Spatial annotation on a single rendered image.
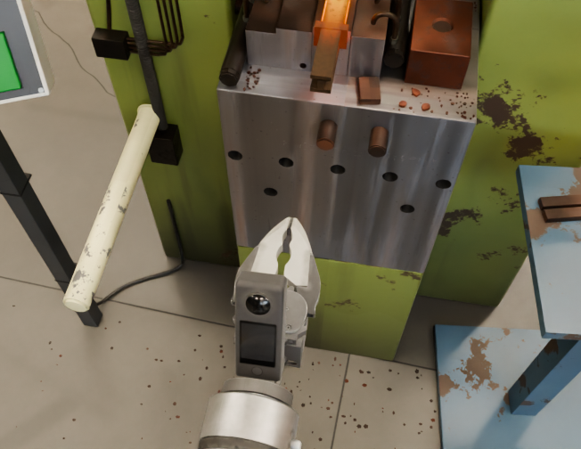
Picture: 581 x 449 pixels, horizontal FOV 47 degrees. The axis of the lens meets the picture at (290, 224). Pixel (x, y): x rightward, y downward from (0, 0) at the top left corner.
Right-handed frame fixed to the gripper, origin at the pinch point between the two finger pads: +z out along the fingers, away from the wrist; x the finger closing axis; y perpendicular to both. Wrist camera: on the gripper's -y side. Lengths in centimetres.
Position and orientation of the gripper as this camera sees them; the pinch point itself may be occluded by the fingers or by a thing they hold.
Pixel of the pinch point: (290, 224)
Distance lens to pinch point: 74.5
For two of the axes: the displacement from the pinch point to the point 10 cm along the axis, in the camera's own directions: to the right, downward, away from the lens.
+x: 9.9, 1.4, -0.9
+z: 1.7, -8.3, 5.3
